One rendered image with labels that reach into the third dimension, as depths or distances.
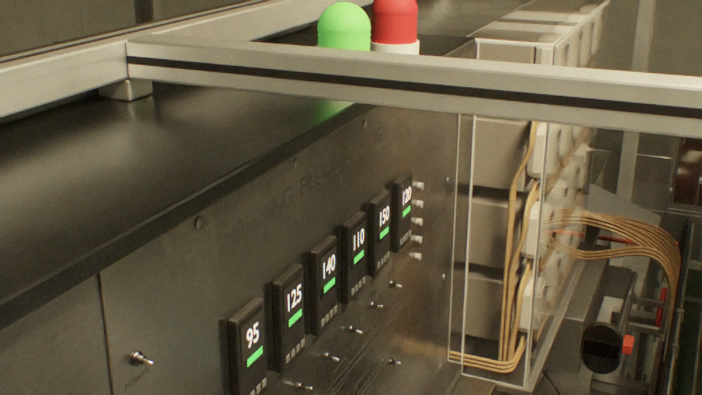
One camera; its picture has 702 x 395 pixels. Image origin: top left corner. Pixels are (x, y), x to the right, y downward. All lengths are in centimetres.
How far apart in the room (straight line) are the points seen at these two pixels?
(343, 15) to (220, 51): 16
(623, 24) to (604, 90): 526
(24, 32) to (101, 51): 357
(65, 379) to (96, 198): 12
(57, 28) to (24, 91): 380
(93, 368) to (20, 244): 10
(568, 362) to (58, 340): 131
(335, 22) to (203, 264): 34
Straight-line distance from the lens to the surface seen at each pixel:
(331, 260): 86
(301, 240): 81
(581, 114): 69
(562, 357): 174
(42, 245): 53
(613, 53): 598
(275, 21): 112
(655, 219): 217
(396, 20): 104
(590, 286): 183
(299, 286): 80
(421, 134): 112
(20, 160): 71
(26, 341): 53
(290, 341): 81
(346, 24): 90
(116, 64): 85
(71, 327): 56
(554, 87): 69
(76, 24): 467
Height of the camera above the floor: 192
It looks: 20 degrees down
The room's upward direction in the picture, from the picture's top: straight up
